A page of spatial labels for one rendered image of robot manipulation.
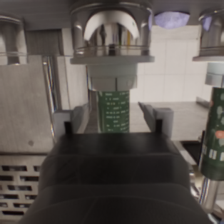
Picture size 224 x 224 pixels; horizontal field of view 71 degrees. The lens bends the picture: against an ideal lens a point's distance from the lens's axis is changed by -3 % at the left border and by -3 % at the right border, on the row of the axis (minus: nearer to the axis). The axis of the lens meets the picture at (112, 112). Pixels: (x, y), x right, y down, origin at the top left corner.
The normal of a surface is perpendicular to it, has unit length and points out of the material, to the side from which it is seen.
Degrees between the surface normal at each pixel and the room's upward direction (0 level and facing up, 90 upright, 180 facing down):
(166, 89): 90
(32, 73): 90
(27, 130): 90
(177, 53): 90
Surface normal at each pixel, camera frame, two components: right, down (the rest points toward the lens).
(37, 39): -0.01, 0.30
